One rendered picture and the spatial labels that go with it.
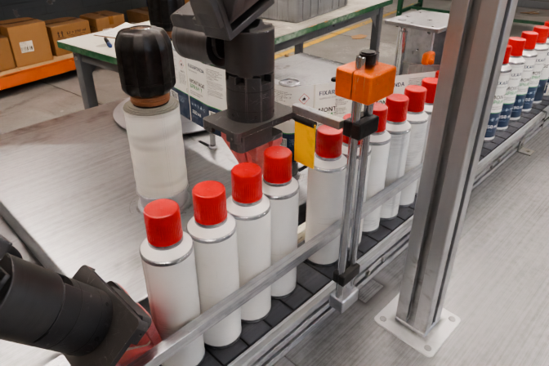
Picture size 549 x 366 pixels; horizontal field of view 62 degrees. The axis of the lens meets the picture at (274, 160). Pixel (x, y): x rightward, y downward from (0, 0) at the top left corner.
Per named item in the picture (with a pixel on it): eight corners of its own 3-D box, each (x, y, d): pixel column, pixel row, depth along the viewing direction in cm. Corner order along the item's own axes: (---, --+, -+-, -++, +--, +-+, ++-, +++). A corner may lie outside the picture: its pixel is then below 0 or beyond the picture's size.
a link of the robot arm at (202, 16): (209, -8, 43) (263, -48, 47) (131, -19, 49) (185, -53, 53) (242, 95, 51) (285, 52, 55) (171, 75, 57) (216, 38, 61)
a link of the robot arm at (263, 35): (252, 25, 47) (284, 16, 51) (203, 16, 51) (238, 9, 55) (253, 89, 50) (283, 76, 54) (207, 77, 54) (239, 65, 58)
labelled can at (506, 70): (475, 130, 106) (495, 40, 96) (497, 136, 102) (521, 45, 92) (465, 136, 102) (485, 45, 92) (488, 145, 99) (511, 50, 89)
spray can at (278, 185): (275, 266, 66) (275, 137, 56) (304, 284, 63) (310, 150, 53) (250, 286, 62) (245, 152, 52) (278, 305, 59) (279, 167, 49)
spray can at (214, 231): (224, 308, 59) (214, 169, 49) (250, 332, 55) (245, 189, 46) (189, 330, 56) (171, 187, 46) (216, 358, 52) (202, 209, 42)
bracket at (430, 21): (420, 13, 95) (421, 8, 94) (472, 21, 88) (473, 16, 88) (383, 24, 86) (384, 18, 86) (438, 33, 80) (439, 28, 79)
